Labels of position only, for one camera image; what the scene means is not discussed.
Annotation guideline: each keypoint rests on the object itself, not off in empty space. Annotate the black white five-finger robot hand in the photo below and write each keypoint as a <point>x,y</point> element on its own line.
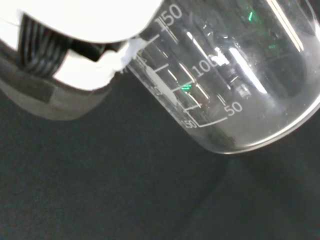
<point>87,17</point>

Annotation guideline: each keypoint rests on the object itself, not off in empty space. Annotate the black bench cloth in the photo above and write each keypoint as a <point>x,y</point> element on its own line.
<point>100,187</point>

